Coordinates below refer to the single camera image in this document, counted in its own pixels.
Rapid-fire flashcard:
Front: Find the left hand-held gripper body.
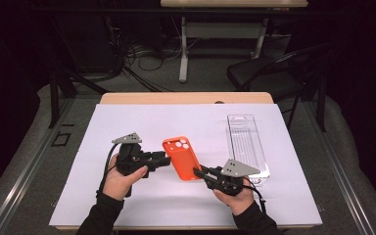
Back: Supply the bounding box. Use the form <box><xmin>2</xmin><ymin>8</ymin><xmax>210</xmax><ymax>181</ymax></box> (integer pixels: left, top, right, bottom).
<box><xmin>111</xmin><ymin>131</ymin><xmax>155</xmax><ymax>179</ymax></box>

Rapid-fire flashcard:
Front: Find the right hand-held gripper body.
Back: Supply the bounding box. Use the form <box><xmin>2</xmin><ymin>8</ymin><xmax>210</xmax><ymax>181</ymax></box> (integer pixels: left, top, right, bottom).
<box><xmin>209</xmin><ymin>159</ymin><xmax>261</xmax><ymax>197</ymax></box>

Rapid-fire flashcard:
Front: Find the orange phone case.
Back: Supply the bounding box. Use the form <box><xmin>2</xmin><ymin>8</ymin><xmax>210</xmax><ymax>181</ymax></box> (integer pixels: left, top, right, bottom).
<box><xmin>162</xmin><ymin>135</ymin><xmax>204</xmax><ymax>181</ymax></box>

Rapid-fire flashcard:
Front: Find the clear plastic box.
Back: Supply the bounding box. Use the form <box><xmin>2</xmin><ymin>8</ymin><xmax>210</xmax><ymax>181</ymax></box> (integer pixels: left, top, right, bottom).
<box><xmin>226</xmin><ymin>114</ymin><xmax>271</xmax><ymax>188</ymax></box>

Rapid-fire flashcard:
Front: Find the person's left hand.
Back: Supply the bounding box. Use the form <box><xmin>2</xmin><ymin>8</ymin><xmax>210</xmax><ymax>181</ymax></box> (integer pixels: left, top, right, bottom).
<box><xmin>102</xmin><ymin>155</ymin><xmax>149</xmax><ymax>201</ymax></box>

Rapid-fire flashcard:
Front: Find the person's right hand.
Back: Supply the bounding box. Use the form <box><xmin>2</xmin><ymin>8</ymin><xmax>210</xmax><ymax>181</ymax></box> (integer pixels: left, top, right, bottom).
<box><xmin>212</xmin><ymin>185</ymin><xmax>255</xmax><ymax>216</ymax></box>

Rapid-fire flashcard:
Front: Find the white table board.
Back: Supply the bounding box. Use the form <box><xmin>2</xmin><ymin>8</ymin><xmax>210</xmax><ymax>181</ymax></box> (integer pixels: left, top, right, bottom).
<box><xmin>48</xmin><ymin>103</ymin><xmax>323</xmax><ymax>228</ymax></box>

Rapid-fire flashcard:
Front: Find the wooden table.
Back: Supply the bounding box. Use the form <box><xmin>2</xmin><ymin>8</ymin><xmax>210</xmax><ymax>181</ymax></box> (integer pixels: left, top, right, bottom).
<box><xmin>53</xmin><ymin>91</ymin><xmax>314</xmax><ymax>231</ymax></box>

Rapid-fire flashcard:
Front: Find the desk with white legs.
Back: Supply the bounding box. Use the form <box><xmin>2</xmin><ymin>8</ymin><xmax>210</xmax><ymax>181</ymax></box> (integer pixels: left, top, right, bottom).
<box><xmin>160</xmin><ymin>0</ymin><xmax>309</xmax><ymax>83</ymax></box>

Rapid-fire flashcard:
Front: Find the black metal stand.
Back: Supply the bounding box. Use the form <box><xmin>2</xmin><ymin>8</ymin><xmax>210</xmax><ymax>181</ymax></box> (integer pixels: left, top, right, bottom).
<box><xmin>47</xmin><ymin>13</ymin><xmax>110</xmax><ymax>130</ymax></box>

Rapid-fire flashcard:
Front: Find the black folding chair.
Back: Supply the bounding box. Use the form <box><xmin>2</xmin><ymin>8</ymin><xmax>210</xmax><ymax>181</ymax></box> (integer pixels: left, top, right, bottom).
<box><xmin>226</xmin><ymin>42</ymin><xmax>334</xmax><ymax>131</ymax></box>

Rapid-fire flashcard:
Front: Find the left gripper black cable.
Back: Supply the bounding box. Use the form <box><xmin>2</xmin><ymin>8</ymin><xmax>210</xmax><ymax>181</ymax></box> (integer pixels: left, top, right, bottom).
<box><xmin>96</xmin><ymin>142</ymin><xmax>119</xmax><ymax>198</ymax></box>

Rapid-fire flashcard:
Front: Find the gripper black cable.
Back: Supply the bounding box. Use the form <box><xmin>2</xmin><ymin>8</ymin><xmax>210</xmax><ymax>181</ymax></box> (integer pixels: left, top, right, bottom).
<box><xmin>96</xmin><ymin>142</ymin><xmax>119</xmax><ymax>198</ymax></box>
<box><xmin>243</xmin><ymin>177</ymin><xmax>267</xmax><ymax>213</ymax></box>

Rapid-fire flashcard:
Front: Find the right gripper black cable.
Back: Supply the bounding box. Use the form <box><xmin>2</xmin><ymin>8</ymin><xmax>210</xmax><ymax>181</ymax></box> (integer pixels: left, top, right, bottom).
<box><xmin>243</xmin><ymin>177</ymin><xmax>267</xmax><ymax>213</ymax></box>

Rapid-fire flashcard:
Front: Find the black floor socket frame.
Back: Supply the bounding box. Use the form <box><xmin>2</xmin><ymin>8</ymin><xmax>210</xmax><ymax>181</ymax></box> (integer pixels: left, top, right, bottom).
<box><xmin>51</xmin><ymin>131</ymin><xmax>72</xmax><ymax>148</ymax></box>

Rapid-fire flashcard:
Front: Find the bundle of floor cables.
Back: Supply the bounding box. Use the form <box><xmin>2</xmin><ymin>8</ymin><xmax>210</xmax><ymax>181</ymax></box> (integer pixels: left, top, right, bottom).
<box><xmin>121</xmin><ymin>38</ymin><xmax>185</xmax><ymax>93</ymax></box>

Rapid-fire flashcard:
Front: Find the metal floor rail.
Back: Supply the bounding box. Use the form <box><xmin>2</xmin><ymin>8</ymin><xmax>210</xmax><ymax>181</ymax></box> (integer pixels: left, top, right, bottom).
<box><xmin>302</xmin><ymin>101</ymin><xmax>376</xmax><ymax>235</ymax></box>
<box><xmin>0</xmin><ymin>97</ymin><xmax>76</xmax><ymax>235</ymax></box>

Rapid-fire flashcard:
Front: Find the black metal post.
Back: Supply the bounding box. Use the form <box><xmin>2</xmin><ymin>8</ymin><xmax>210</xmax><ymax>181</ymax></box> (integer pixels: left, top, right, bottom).
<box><xmin>316</xmin><ymin>70</ymin><xmax>328</xmax><ymax>133</ymax></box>

